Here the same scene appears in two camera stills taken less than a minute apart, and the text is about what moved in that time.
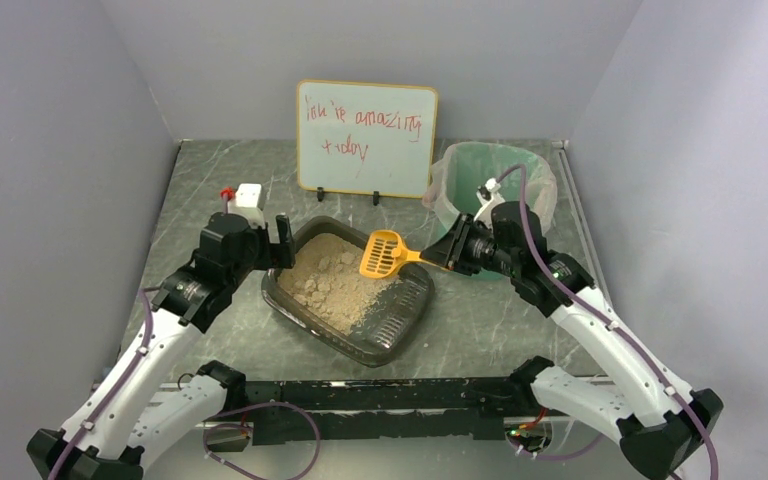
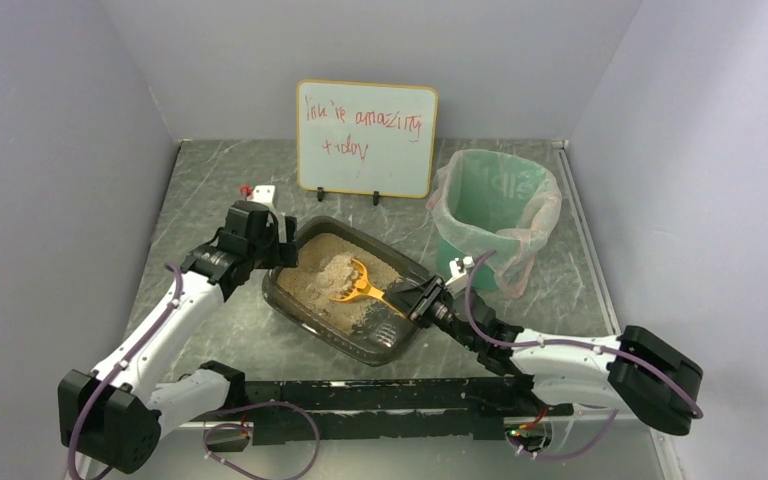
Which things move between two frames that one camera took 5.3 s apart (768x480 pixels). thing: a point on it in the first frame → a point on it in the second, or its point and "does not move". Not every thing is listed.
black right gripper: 460,244 → 420,299
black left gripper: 277,245 does not move
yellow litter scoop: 383,253 → 363,287
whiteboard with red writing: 366,139 does not move
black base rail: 372,411 does not move
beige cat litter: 326,282 does not move
